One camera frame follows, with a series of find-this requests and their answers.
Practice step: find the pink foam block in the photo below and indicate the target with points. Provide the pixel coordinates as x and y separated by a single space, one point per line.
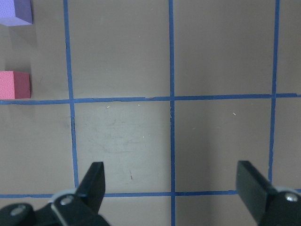
14 85

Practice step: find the purple foam block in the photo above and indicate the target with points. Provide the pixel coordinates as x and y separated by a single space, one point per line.
15 12

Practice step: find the brown paper mat blue grid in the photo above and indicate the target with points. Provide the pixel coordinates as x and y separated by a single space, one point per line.
169 94

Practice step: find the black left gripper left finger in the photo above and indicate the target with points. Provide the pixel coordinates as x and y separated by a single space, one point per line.
78 208

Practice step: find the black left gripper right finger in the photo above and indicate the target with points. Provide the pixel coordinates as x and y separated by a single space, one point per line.
269 205

